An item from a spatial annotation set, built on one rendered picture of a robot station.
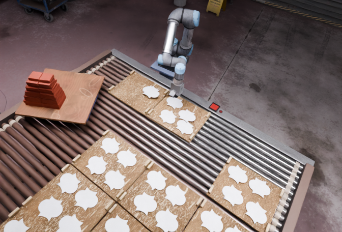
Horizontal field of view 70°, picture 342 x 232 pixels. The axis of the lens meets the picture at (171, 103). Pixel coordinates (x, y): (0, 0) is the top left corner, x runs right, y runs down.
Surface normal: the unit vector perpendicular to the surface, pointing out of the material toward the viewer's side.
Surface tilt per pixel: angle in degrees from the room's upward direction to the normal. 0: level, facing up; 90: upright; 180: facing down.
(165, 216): 0
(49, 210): 0
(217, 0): 76
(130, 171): 0
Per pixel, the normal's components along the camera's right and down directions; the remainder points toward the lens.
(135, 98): 0.10, -0.66
